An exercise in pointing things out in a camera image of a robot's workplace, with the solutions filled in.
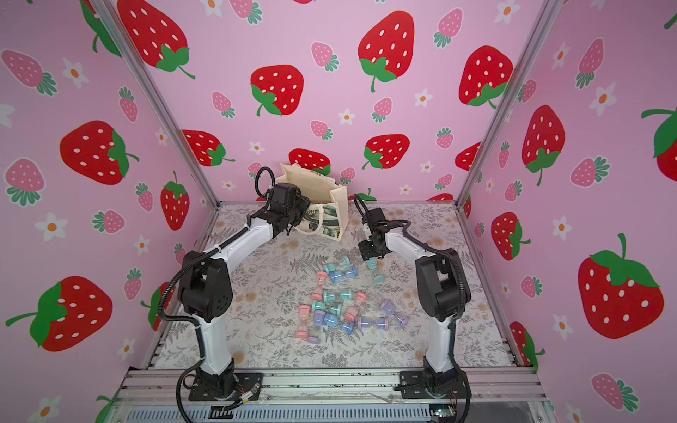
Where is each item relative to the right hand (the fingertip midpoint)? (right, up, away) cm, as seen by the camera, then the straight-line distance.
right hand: (367, 251), depth 98 cm
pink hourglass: (-22, -24, -15) cm, 36 cm away
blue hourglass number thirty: (-13, -21, -14) cm, 29 cm away
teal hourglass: (-18, -18, -11) cm, 27 cm away
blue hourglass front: (-7, -23, -16) cm, 29 cm away
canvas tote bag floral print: (-15, +13, -3) cm, 20 cm away
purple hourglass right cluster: (+6, -18, -10) cm, 22 cm away
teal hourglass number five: (-9, -5, 0) cm, 10 cm away
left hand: (-21, +19, -3) cm, 28 cm away
